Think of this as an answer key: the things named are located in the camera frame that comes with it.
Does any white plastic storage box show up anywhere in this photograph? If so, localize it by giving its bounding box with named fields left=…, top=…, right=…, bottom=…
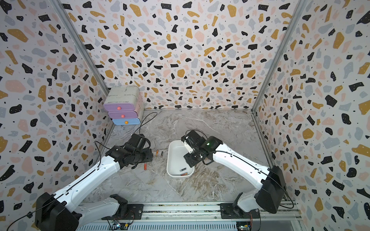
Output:
left=167, top=140, right=195, bottom=179

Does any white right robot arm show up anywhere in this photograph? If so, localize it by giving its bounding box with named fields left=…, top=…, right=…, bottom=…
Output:
left=183, top=141, right=285, bottom=214

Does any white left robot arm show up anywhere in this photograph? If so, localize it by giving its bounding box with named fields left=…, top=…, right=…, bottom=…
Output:
left=35, top=146, right=153, bottom=231

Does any pastel mini drawer unit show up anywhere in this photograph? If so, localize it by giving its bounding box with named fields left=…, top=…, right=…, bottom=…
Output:
left=104, top=86, right=144, bottom=126

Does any left circuit board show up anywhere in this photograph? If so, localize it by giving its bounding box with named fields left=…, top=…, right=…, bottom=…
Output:
left=108, top=221, right=131, bottom=231

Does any circuit board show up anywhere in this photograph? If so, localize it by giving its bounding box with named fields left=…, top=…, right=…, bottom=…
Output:
left=108, top=221, right=131, bottom=231
left=236, top=222, right=251, bottom=231

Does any right circuit board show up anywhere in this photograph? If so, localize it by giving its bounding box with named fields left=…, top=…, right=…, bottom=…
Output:
left=236, top=222, right=251, bottom=231

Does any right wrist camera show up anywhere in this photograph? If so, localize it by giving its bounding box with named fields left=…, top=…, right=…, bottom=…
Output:
left=181, top=130, right=206, bottom=154

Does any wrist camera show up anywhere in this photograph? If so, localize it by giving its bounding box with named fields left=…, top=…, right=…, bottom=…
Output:
left=124, top=134, right=151, bottom=152
left=181, top=130, right=206, bottom=154

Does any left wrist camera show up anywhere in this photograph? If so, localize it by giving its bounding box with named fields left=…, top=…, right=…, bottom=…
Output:
left=124, top=134, right=151, bottom=152

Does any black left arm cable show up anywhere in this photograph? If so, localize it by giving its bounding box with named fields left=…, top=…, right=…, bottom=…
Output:
left=138, top=112, right=158, bottom=135

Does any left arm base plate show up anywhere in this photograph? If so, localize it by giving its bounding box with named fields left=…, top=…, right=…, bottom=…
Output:
left=110, top=204, right=144, bottom=220

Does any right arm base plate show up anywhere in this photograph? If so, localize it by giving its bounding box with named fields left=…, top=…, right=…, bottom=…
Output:
left=220, top=203, right=260, bottom=219

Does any aluminium rail frame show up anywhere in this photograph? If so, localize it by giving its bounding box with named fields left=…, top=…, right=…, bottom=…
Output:
left=78, top=202, right=306, bottom=231

